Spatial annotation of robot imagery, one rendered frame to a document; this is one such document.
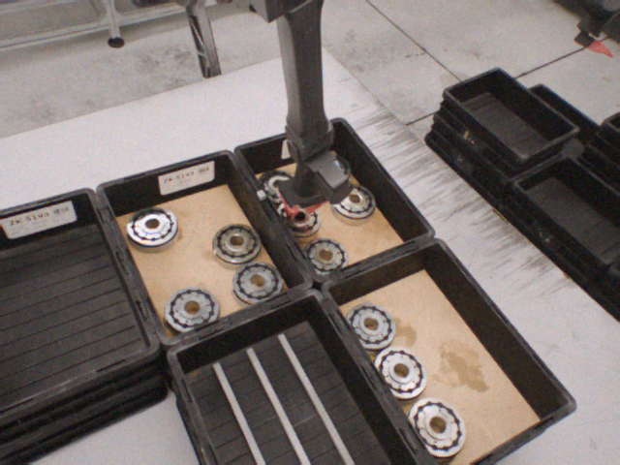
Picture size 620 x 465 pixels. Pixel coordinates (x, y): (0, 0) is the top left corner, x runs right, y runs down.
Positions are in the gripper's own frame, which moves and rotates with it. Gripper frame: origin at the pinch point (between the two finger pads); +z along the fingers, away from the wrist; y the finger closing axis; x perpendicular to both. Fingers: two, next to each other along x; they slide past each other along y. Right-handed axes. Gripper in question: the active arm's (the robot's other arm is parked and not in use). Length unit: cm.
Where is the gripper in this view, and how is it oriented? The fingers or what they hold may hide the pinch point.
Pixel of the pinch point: (298, 213)
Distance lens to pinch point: 122.7
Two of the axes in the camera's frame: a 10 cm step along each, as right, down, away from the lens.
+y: 8.7, -3.0, 4.0
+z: -1.7, 5.8, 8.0
